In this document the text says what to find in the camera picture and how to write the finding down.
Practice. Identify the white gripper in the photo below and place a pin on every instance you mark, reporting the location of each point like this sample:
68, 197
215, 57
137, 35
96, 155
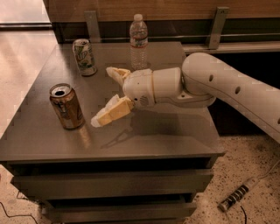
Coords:
137, 88

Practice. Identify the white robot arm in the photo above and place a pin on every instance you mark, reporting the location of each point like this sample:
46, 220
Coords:
201, 79

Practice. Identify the green and white soda can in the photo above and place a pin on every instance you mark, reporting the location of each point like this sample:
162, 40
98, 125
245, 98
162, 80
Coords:
84, 57

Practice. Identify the orange soda can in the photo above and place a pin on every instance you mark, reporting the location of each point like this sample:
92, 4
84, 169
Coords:
66, 106

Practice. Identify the clear plastic water bottle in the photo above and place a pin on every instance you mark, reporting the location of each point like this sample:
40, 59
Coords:
138, 38

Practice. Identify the grey drawer cabinet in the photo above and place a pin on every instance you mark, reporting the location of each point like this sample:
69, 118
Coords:
163, 138

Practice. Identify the upper grey drawer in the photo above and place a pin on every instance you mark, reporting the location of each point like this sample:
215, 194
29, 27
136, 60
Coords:
113, 184

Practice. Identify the grey drawer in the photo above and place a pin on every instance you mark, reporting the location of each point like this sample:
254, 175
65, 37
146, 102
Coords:
113, 184
121, 213

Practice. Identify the lower grey drawer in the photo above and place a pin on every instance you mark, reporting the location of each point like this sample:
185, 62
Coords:
121, 213

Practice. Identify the white power strip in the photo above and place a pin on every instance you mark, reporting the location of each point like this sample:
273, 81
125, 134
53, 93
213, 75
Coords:
238, 194

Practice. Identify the left metal bracket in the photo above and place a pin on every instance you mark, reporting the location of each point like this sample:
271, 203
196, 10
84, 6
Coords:
92, 26

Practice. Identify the metal bracket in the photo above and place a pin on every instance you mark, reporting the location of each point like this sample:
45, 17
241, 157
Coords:
214, 37
92, 26

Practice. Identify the right metal bracket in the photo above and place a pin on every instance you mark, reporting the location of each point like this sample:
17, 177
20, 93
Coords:
214, 37

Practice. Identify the wooden counter with rail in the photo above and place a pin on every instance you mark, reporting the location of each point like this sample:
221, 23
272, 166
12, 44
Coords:
252, 26

